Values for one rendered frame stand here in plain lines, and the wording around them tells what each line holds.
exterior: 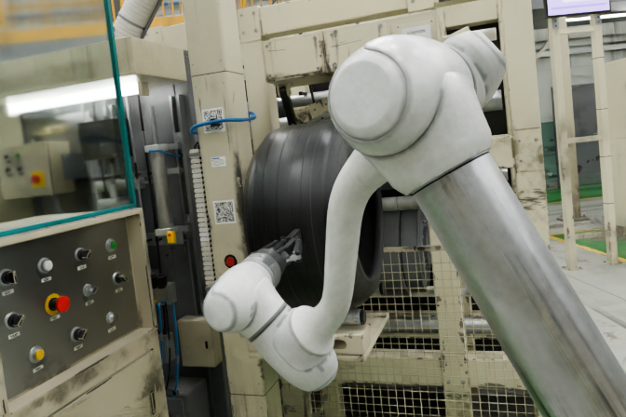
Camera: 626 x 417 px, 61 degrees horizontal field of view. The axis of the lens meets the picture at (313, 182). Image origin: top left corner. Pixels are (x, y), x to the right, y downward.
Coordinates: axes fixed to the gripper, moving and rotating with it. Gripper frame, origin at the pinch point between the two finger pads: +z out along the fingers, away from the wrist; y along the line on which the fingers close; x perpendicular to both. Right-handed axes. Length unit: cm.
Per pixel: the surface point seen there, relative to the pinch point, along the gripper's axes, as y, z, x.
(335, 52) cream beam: -2, 57, -46
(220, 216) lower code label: 33.6, 24.3, -0.3
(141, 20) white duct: 76, 66, -69
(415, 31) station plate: -29, 58, -48
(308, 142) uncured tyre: -1.7, 17.8, -21.6
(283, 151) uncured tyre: 5.3, 15.8, -20.3
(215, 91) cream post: 30, 30, -39
